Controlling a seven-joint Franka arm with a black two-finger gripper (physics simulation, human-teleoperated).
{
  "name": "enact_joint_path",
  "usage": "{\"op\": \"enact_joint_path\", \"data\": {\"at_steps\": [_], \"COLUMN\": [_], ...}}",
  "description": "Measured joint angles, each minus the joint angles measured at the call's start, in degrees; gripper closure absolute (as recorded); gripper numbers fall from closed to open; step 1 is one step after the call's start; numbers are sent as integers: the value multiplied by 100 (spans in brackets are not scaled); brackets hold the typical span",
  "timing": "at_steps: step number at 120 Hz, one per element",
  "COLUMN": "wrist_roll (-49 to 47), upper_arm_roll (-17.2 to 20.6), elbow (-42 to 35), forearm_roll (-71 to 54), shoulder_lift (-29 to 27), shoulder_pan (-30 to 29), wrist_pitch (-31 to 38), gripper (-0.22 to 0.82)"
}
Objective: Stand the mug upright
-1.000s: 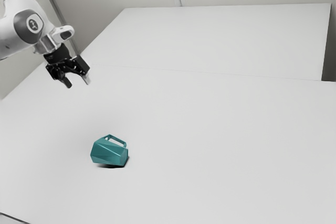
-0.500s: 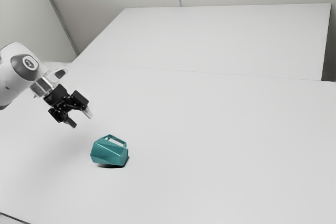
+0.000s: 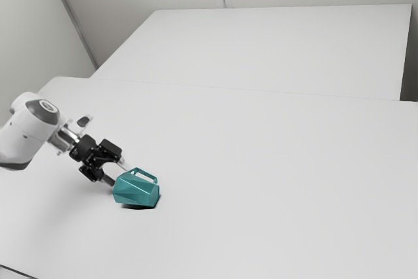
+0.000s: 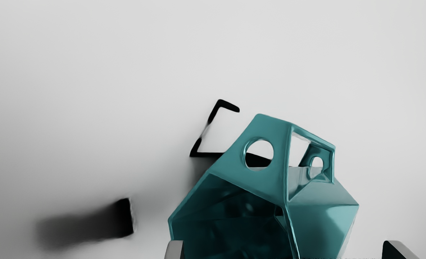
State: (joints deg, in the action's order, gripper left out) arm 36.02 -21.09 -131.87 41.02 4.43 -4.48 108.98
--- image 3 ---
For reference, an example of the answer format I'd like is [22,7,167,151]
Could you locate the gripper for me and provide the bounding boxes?
[69,135,132,188]

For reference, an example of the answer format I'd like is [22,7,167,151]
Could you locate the teal faceted mug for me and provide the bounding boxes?
[111,167,161,209]

